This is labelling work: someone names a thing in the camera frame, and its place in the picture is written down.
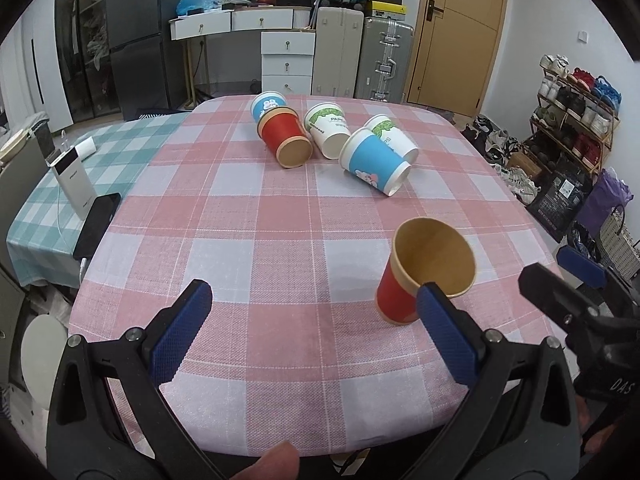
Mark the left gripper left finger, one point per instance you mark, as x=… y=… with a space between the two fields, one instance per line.
x=108 y=418

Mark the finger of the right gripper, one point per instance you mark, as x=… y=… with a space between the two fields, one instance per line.
x=575 y=314
x=583 y=268

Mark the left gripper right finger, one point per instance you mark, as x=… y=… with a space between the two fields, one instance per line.
x=518 y=419

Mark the red kraft paper cup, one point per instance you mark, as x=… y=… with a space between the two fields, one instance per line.
x=423 y=250

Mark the white green cup right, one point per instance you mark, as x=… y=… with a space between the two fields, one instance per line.
x=383 y=127

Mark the white green cup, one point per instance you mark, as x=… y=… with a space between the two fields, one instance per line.
x=383 y=127
x=326 y=123

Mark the blue white cup near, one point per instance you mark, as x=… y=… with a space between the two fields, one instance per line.
x=367 y=157

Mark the blue white cup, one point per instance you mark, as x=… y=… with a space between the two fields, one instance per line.
x=367 y=157
x=265 y=102

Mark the white green cup left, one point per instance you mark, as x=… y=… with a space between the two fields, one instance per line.
x=326 y=123

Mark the red kraft cup lying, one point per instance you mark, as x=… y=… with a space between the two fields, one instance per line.
x=283 y=133

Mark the blue white cup far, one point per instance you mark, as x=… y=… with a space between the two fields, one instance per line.
x=265 y=102

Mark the right hand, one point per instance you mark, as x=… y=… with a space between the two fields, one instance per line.
x=616 y=427

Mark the left hand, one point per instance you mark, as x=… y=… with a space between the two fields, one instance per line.
x=279 y=463

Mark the black printed bag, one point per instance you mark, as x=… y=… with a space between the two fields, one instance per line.
x=558 y=203

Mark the purple bag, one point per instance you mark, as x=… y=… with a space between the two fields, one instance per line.
x=607 y=194

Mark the white round stool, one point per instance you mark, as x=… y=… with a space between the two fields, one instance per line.
x=42 y=348

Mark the shoe rack with shoes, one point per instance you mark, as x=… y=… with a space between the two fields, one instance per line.
x=575 y=118

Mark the teal plaid tablecloth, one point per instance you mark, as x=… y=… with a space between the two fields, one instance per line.
x=44 y=233

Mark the pink plaid tablecloth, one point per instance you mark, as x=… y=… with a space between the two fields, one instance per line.
x=293 y=348

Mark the black smartphone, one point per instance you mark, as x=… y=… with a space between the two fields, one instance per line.
x=96 y=224

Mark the wooden door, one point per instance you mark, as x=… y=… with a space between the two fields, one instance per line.
x=454 y=52

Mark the white power bank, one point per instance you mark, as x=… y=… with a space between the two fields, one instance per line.
x=72 y=177

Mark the silver suitcase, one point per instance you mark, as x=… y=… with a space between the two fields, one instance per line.
x=384 y=60

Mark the beige suitcase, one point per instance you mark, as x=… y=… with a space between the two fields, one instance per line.
x=337 y=52

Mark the white drawer desk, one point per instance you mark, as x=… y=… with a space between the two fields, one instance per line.
x=248 y=50

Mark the black refrigerator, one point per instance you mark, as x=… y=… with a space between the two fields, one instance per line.
x=147 y=64

